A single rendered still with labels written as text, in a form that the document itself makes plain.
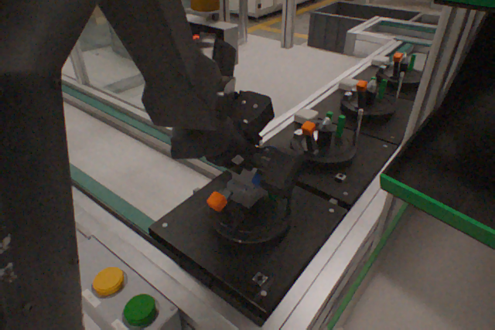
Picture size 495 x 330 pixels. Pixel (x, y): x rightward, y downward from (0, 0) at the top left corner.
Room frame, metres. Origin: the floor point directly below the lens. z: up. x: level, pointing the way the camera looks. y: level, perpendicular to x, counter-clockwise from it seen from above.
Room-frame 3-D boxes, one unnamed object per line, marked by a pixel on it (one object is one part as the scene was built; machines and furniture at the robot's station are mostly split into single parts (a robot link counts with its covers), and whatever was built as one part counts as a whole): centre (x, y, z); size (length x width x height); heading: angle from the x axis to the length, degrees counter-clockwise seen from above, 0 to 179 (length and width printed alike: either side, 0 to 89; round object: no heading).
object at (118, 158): (0.63, 0.22, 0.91); 0.84 x 0.28 x 0.10; 52
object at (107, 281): (0.31, 0.19, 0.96); 0.04 x 0.04 x 0.02
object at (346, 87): (0.82, -0.31, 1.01); 0.24 x 0.24 x 0.13; 52
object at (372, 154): (0.62, -0.16, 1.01); 0.24 x 0.24 x 0.13; 52
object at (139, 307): (0.26, 0.14, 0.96); 0.04 x 0.04 x 0.02
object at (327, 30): (2.42, -0.78, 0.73); 0.62 x 0.42 x 0.23; 52
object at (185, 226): (0.42, 0.00, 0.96); 0.24 x 0.24 x 0.02; 52
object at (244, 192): (0.43, -0.01, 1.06); 0.08 x 0.04 x 0.07; 142
